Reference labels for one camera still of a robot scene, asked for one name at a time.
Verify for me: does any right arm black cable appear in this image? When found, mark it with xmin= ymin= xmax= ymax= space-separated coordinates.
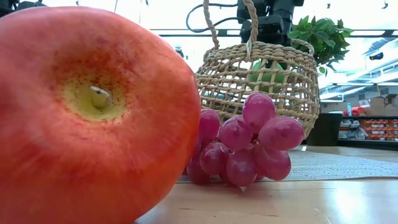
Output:
xmin=185 ymin=2 xmax=242 ymax=34

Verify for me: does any wicker basket with handles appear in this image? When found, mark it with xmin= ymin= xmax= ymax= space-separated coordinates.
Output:
xmin=194 ymin=0 xmax=321 ymax=139

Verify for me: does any shelf with orange bins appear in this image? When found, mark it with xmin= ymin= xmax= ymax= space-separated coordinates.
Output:
xmin=337 ymin=115 xmax=398 ymax=150

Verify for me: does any potted green plant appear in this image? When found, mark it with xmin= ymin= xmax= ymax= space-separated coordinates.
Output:
xmin=289 ymin=14 xmax=355 ymax=147

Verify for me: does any big red apple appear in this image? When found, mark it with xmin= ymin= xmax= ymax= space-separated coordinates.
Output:
xmin=0 ymin=6 xmax=202 ymax=224

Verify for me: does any brown cardboard box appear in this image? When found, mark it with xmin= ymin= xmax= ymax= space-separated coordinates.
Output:
xmin=363 ymin=95 xmax=398 ymax=116

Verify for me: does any grey woven placemat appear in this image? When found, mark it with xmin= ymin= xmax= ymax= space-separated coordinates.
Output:
xmin=175 ymin=150 xmax=398 ymax=184

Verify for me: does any long green pepper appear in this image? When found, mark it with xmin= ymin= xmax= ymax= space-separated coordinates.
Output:
xmin=248 ymin=59 xmax=286 ymax=93

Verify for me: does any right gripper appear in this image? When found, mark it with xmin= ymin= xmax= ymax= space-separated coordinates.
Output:
xmin=236 ymin=0 xmax=305 ymax=47

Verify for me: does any purple grape bunch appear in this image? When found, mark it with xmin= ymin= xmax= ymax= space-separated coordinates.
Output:
xmin=182 ymin=92 xmax=305 ymax=188

